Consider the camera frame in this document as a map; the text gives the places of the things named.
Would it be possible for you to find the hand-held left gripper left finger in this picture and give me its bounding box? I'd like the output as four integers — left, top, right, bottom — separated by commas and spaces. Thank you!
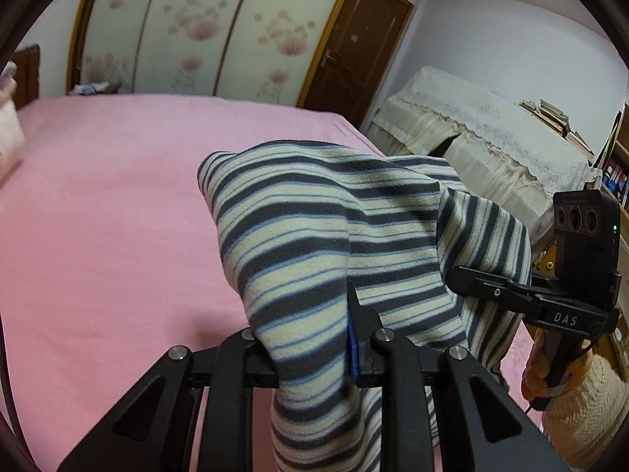
56, 328, 281, 472

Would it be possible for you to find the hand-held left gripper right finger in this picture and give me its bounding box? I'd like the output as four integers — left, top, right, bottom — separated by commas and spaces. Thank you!
345, 282, 571, 472

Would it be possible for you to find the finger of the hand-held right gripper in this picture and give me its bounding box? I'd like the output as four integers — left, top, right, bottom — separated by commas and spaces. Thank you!
448, 265, 541, 313

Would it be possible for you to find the striped turtleneck shirt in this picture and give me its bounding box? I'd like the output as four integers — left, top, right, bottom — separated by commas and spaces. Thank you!
197, 140, 534, 472

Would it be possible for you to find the person's right hand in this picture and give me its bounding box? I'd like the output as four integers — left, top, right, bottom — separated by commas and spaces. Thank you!
521, 328, 546, 402

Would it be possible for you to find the wooden bookshelf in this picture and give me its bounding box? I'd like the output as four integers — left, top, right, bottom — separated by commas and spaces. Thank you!
592, 103, 629, 207

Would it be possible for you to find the stack of books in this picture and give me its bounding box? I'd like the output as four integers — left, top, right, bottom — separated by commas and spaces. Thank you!
518, 98, 593, 153

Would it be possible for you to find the cream lace covered furniture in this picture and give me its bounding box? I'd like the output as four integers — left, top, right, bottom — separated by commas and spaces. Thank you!
366, 65, 603, 256

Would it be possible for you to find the pink bed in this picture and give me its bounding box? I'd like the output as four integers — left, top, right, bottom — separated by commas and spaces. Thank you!
0, 93, 507, 472

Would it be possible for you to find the brown wooden door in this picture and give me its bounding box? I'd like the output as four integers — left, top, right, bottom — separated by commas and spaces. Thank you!
297, 0, 414, 131

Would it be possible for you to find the folded cream quilt orange print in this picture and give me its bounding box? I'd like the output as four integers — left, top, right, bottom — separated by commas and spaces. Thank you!
0, 101, 26, 180

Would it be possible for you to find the wardrobe with floral sliding doors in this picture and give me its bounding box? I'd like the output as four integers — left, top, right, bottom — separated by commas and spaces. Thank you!
66, 0, 364, 109

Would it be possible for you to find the dark wooden headboard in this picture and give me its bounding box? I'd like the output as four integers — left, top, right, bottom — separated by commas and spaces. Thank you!
10, 44, 41, 109

